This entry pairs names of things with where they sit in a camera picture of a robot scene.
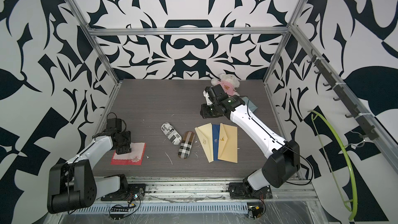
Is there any dark blue envelope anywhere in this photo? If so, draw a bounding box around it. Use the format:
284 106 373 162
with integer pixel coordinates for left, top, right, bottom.
212 124 220 161

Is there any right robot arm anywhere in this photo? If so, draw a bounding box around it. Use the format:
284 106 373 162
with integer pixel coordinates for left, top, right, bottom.
200 85 301 194

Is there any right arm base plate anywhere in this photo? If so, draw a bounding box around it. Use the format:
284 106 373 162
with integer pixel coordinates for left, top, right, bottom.
228 182 273 200

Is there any black connector board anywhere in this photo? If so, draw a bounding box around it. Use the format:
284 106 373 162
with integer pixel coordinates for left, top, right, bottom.
247 205 265 219
108 204 136 220

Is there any white plush bear pink shirt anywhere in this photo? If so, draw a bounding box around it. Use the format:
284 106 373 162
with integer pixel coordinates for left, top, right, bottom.
211 73 240 96

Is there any left black connector board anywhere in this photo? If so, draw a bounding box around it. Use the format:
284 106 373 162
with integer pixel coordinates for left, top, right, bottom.
108 204 136 220

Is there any white black patterned glasses case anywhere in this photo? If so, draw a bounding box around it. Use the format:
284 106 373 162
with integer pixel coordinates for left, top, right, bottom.
161 122 182 145

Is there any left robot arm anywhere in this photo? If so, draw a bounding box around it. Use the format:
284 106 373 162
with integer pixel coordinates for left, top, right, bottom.
47 117 132 214

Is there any tan envelope gold emblem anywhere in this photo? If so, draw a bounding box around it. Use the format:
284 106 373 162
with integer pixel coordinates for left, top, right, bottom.
217 123 238 163

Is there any light blue envelope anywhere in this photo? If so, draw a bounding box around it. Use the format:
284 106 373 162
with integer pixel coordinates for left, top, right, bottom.
240 96 258 115

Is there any cream envelope left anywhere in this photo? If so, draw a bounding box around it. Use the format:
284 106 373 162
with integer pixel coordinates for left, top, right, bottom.
195 123 214 163

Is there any black hook rail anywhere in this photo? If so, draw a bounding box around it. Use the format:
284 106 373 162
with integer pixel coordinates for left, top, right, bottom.
308 50 380 141

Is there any brown plaid glasses case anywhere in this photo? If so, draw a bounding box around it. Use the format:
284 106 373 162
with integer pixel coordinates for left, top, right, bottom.
178 131 195 159

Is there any right black connector board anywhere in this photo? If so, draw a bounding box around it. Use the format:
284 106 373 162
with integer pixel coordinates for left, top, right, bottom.
247 205 265 219

